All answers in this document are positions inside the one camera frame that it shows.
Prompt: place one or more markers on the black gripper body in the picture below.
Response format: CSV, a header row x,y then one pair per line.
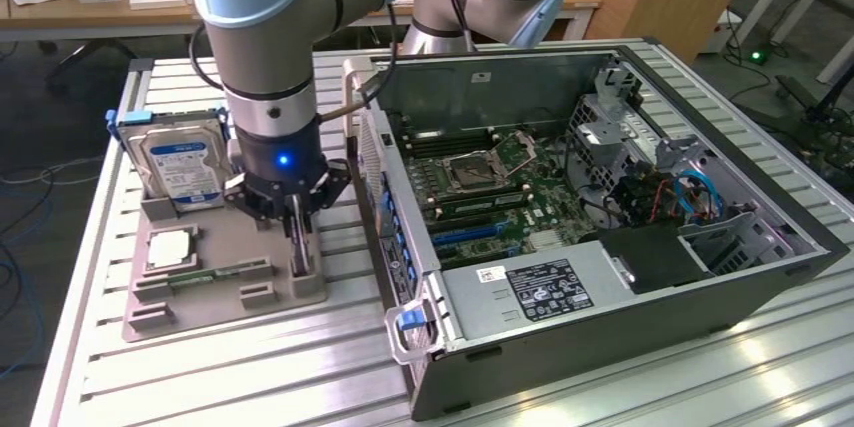
x,y
281,157

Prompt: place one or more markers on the green GPU card black cooler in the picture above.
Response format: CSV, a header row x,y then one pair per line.
x,y
305,253

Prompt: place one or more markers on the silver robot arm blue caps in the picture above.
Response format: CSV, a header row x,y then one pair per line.
x,y
267,47

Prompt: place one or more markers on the grey parts rack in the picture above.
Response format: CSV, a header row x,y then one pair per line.
x,y
221,247

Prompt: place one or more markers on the hard disk blue rails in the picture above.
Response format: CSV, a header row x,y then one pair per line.
x,y
181,167

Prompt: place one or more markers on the silver CPU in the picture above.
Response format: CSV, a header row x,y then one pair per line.
x,y
167,249

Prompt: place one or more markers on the black RAM slot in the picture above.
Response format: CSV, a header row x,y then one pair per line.
x,y
447,132
451,148
450,143
449,137
483,210
483,215

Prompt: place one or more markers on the CPU socket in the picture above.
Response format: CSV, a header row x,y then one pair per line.
x,y
470,172

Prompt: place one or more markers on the long blue expansion slot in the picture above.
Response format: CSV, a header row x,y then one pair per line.
x,y
467,233

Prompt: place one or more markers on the black expansion slot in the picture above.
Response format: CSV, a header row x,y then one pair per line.
x,y
481,222

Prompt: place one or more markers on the silver socket cover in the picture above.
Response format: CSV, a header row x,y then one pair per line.
x,y
528,144

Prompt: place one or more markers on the green motherboard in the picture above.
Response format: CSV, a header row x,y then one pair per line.
x,y
554,207

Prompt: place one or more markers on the silver chipset heatsink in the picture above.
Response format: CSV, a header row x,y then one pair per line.
x,y
549,241

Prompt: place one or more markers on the grey power supply unit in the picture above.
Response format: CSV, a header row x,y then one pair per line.
x,y
494,307

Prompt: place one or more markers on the black office chair base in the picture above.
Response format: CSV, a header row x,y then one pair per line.
x,y
70,63

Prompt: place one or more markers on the perforated metal disk bay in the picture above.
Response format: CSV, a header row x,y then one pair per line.
x,y
601,167

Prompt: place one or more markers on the black connector block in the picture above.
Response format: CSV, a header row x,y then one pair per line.
x,y
630,199

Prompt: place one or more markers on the black plastic shroud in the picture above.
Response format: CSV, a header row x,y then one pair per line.
x,y
654,257

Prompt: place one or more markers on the grey plastic drive latch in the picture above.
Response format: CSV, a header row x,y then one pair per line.
x,y
674,154

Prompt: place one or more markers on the black open PC case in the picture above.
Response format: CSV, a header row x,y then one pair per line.
x,y
601,347

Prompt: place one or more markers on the white box red button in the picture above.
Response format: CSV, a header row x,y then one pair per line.
x,y
724,37

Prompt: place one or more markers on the device with green light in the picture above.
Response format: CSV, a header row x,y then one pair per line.
x,y
756,55

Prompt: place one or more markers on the black floor stand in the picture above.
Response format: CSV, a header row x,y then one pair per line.
x,y
794,89

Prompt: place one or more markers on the metal disk bay bracket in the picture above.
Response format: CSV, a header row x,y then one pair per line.
x,y
734,247

